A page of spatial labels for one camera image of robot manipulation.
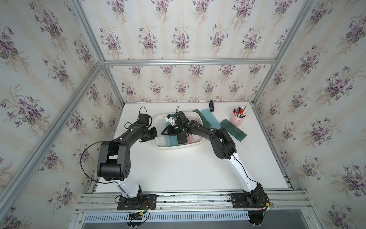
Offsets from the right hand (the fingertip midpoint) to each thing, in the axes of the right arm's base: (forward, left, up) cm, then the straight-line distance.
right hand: (163, 134), depth 97 cm
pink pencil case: (-4, -18, -1) cm, 19 cm away
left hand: (-2, +5, +2) cm, 6 cm away
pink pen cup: (+13, -53, +6) cm, 55 cm away
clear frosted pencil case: (-3, -22, +1) cm, 22 cm away
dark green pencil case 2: (+6, -50, -3) cm, 51 cm away
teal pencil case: (-4, -7, 0) cm, 8 cm away
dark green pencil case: (+13, -30, -2) cm, 32 cm away
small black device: (+28, -36, 0) cm, 46 cm away
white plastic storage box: (+9, +5, +3) cm, 11 cm away
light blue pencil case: (+18, -35, -3) cm, 40 cm away
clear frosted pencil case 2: (-5, 0, -1) cm, 5 cm away
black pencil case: (-2, -13, 0) cm, 13 cm away
